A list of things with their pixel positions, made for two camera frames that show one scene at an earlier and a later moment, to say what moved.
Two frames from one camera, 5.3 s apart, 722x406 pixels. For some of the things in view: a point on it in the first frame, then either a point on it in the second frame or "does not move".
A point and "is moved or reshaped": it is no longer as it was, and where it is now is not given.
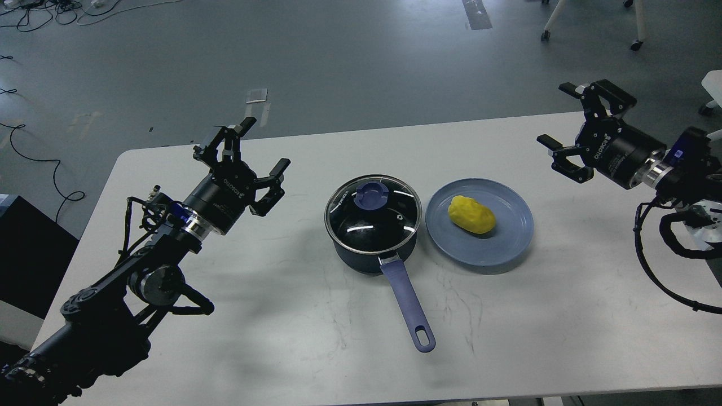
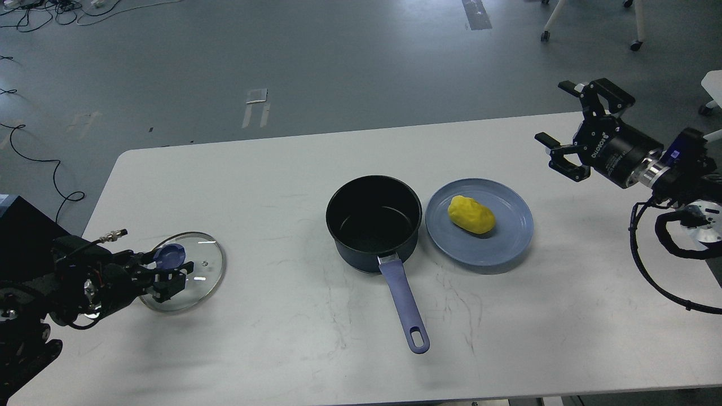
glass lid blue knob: [370, 195] is moved or reshaped
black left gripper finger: [230, 135] to [141, 258]
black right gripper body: [611, 148] does not move
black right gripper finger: [560, 163] does not move
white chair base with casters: [640, 17] does not move
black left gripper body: [223, 195] to [116, 278]
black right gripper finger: [619, 100] does not move
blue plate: [513, 230] does not move
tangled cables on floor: [32, 14] does not move
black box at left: [35, 252] does not move
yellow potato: [469, 213] does not move
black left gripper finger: [273, 181] to [167, 283]
